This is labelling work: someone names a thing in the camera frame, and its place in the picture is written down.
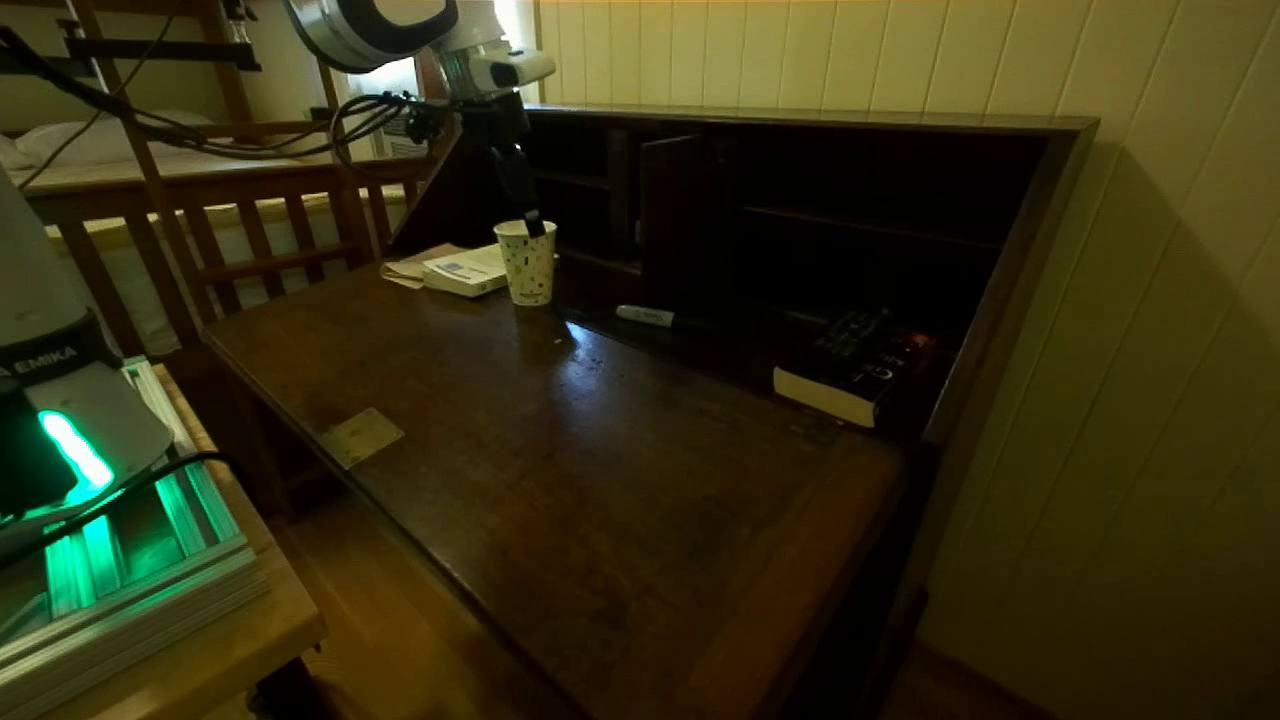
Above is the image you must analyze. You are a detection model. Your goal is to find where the green lit control box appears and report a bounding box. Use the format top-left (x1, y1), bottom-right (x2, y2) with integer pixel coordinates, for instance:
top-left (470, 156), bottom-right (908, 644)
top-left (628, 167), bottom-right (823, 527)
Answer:
top-left (0, 352), bottom-right (265, 720)

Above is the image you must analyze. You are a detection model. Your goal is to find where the dark wooden secretary desk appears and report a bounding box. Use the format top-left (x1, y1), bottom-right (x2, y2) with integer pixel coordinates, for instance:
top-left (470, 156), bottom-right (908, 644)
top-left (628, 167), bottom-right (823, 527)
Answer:
top-left (197, 106), bottom-right (1105, 720)

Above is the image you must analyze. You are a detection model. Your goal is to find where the thin black cable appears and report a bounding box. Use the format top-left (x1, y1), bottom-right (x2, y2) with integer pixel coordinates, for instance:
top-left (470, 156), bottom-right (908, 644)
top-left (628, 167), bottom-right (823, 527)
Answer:
top-left (0, 450), bottom-right (229, 567)

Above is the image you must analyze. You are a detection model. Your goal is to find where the black cable bundle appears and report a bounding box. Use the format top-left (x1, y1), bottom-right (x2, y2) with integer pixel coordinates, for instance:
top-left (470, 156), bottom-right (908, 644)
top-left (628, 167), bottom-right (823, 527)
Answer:
top-left (0, 15), bottom-right (465, 166)

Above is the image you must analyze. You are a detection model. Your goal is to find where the light wooden stand table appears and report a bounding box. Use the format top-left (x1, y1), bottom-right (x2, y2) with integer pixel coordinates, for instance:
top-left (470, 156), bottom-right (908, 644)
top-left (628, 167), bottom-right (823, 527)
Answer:
top-left (0, 358), bottom-right (333, 720)

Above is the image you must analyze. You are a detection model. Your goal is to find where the black remote control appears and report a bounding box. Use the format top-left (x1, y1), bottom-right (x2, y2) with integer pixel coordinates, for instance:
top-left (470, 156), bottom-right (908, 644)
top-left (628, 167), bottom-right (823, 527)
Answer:
top-left (811, 306), bottom-right (940, 393)

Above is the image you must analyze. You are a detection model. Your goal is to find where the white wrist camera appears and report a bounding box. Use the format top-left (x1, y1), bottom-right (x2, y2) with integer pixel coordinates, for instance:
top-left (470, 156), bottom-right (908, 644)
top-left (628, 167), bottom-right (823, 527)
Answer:
top-left (466, 48), bottom-right (561, 93)

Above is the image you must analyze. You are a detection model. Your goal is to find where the cream paper sheet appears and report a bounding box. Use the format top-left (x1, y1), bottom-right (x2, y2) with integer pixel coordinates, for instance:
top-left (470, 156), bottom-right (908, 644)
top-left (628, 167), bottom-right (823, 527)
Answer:
top-left (379, 240), bottom-right (465, 291)

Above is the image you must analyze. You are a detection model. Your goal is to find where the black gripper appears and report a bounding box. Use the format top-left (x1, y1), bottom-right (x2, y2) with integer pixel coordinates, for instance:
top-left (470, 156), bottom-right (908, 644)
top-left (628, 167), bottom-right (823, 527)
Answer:
top-left (451, 90), bottom-right (552, 246)

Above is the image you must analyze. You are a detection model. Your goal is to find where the white speckled paper cup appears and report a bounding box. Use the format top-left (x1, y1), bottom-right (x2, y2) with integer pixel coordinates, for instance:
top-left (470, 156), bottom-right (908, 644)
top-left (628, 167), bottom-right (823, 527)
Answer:
top-left (487, 216), bottom-right (564, 312)

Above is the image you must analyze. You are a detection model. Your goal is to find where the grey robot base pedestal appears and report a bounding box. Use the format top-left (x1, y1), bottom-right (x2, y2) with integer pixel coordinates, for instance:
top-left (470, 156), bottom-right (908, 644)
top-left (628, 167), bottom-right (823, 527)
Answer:
top-left (0, 173), bottom-right (127, 393)

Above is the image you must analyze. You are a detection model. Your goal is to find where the white notebook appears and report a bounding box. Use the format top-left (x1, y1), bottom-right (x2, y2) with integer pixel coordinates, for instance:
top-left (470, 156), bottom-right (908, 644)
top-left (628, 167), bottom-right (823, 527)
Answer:
top-left (414, 246), bottom-right (511, 306)

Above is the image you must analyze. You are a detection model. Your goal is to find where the black marker with grey label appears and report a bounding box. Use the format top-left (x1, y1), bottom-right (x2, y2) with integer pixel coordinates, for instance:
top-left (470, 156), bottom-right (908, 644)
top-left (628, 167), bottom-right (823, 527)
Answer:
top-left (613, 301), bottom-right (681, 332)

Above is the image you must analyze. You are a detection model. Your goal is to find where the brass plate on desk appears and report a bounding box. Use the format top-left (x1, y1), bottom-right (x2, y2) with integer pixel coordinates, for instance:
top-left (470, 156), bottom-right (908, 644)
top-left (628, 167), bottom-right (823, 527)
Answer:
top-left (311, 404), bottom-right (409, 471)

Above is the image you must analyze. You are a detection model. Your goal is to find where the wooden ladder frame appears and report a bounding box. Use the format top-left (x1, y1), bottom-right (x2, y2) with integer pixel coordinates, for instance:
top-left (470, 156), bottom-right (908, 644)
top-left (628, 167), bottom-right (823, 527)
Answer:
top-left (65, 0), bottom-right (373, 338)

